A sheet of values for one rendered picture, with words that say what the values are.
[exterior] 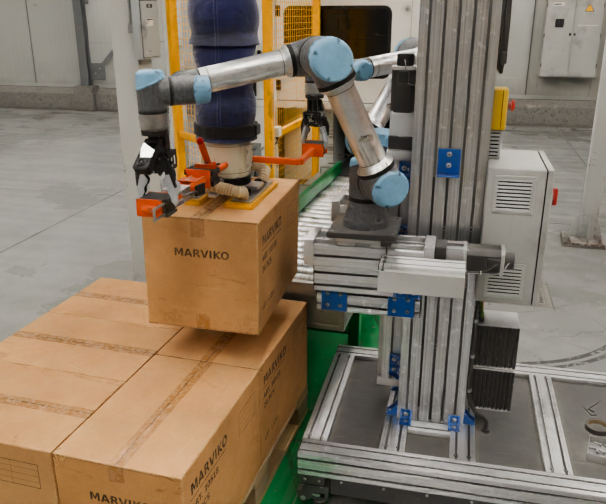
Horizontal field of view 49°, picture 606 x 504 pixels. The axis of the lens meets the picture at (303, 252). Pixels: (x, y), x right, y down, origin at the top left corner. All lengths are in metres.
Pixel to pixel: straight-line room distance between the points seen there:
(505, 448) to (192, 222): 1.39
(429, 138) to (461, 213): 0.28
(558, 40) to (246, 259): 9.43
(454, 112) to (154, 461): 1.40
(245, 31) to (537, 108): 9.38
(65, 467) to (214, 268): 0.75
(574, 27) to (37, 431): 10.12
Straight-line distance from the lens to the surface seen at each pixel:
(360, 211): 2.15
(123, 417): 2.15
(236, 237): 2.16
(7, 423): 2.24
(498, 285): 2.36
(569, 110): 11.49
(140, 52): 3.69
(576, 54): 11.29
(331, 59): 1.87
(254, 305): 2.23
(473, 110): 2.25
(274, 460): 2.78
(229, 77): 1.96
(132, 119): 3.82
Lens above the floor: 1.70
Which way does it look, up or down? 20 degrees down
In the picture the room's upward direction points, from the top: straight up
